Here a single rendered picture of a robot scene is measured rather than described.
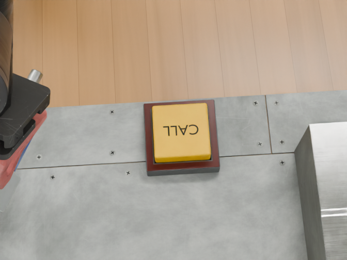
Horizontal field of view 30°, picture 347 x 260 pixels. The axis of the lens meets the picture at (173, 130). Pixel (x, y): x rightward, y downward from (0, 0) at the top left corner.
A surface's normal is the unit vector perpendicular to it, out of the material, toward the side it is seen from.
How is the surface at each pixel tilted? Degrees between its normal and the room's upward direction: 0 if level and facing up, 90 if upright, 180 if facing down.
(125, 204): 0
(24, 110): 29
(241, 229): 0
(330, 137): 0
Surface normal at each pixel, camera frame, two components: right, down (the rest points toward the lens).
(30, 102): 0.18, -0.71
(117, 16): -0.01, -0.33
